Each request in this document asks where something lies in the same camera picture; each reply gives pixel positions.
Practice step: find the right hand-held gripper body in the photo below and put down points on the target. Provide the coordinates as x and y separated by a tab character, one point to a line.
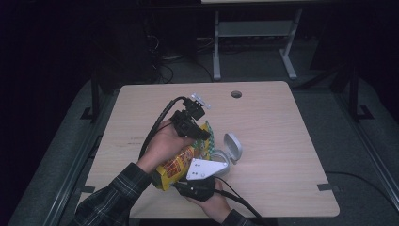
202	171

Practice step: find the person's left hand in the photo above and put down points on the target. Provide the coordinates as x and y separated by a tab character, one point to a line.
163	147

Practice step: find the clear jar with white lid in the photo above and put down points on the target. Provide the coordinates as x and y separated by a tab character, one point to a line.
232	147

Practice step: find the person's right hand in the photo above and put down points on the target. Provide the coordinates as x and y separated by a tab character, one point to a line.
216	204

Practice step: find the grey tape strip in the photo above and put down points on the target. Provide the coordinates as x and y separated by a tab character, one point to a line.
86	189
326	187

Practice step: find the black metal stand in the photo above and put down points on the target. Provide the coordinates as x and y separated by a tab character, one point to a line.
94	100
354	94

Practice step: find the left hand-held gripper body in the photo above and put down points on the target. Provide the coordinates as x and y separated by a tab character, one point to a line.
186	121

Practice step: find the white metal table frame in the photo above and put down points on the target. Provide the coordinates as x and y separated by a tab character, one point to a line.
257	29

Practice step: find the yellow snack pouch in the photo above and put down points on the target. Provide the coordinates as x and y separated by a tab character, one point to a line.
175	166

